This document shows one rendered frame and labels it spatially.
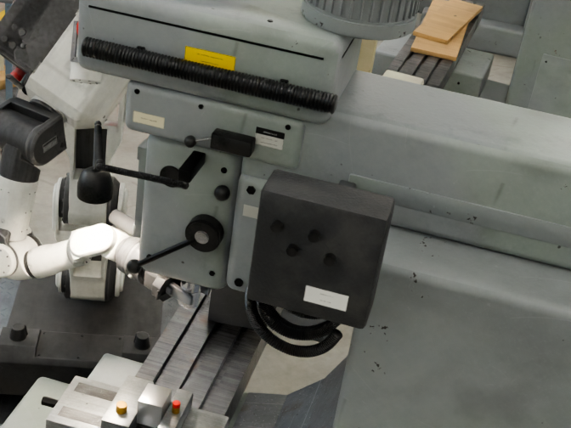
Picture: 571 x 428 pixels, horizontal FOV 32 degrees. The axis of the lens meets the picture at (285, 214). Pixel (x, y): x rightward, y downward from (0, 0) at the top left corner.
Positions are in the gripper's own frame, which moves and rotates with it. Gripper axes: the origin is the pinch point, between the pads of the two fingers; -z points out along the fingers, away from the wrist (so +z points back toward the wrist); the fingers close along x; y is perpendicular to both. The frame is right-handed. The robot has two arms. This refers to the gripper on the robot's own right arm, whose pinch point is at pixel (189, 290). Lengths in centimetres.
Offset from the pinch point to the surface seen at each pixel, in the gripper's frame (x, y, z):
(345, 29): 0, -67, -26
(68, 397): -23.6, 22.5, 10.2
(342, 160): 1, -44, -30
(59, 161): 167, 127, 223
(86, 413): -24.3, 22.4, 4.0
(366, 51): 161, 6, 60
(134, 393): -16.0, 18.3, -1.4
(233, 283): -6.5, -13.3, -15.4
